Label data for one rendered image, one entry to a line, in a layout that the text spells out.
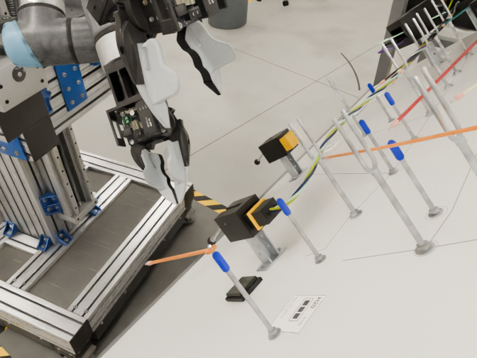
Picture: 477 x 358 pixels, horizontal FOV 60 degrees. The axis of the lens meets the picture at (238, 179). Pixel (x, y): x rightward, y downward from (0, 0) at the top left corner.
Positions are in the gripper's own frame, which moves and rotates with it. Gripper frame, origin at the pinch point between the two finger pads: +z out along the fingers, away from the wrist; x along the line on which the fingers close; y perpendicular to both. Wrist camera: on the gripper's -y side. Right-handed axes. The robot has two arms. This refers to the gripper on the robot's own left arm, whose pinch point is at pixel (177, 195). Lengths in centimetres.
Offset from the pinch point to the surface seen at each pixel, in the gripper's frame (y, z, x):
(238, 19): -325, -162, 5
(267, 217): 10.6, 6.9, 13.2
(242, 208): 8.7, 4.9, 10.4
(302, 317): 20.6, 16.2, 14.6
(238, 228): 7.9, 7.2, 9.0
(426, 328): 30.1, 16.3, 23.5
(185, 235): -131, 10, -46
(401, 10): -65, -33, 59
